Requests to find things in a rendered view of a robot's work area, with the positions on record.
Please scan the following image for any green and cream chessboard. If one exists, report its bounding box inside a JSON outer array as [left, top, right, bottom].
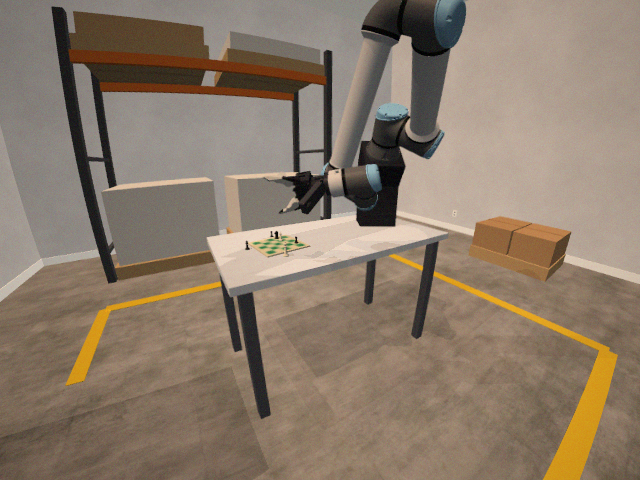
[[249, 235, 310, 258]]

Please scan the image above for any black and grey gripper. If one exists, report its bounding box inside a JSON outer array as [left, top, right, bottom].
[[263, 171, 331, 214]]

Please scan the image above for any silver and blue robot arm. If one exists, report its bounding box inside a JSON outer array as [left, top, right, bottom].
[[320, 0, 466, 211]]

